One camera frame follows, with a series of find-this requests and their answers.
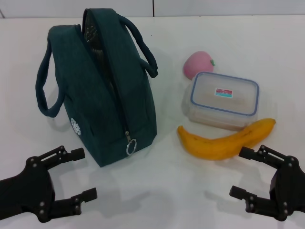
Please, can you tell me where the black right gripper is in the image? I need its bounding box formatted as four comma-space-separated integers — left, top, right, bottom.
229, 144, 305, 222

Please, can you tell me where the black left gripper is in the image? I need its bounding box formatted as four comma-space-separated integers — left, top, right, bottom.
0, 145, 98, 222

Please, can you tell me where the yellow banana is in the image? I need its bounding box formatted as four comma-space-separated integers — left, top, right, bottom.
177, 118, 276, 161

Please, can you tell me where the dark teal insulated lunch bag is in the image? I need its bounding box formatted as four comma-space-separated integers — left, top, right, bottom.
35, 8, 159, 167

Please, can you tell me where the clear lunch box blue seal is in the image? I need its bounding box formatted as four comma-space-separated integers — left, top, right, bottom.
182, 71, 260, 131

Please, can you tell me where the pink toy peach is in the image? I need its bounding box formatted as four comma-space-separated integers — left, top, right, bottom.
183, 51, 216, 81

